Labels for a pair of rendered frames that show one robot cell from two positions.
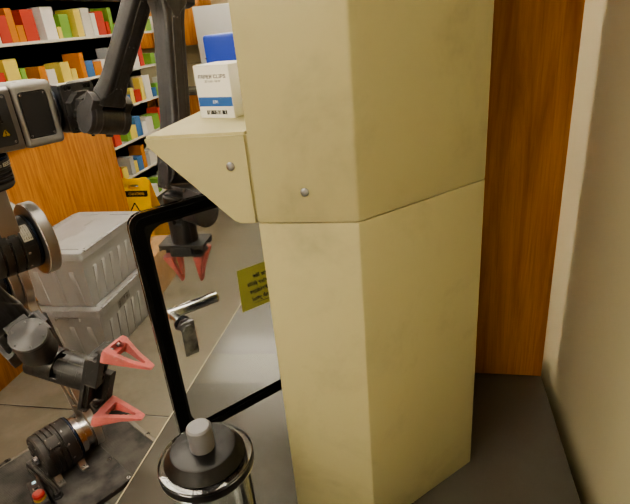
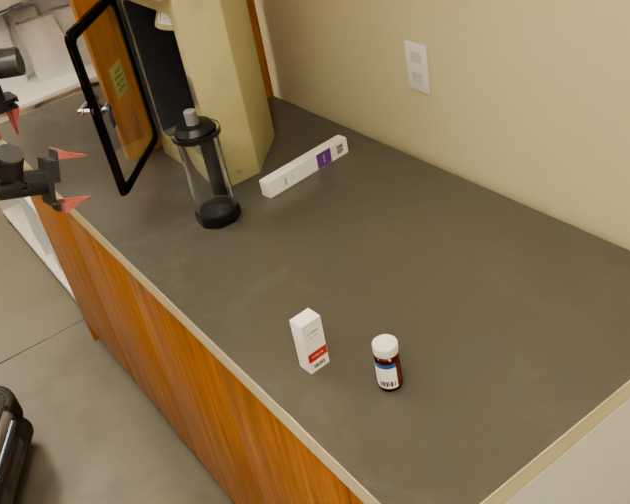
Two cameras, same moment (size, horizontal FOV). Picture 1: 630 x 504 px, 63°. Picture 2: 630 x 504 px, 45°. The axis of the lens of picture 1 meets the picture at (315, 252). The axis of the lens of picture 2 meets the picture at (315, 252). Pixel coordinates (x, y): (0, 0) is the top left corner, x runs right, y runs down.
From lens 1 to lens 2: 132 cm
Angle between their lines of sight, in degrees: 38
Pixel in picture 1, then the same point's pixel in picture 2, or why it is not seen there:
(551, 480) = (314, 121)
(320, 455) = (224, 134)
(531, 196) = not seen: outside the picture
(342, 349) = (221, 58)
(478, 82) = not seen: outside the picture
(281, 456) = (179, 185)
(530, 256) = not seen: hidden behind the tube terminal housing
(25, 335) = (9, 154)
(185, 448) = (186, 127)
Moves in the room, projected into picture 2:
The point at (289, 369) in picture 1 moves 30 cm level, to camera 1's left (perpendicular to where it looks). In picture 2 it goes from (199, 83) to (91, 142)
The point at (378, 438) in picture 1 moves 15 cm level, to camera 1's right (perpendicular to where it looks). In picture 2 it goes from (247, 110) to (288, 85)
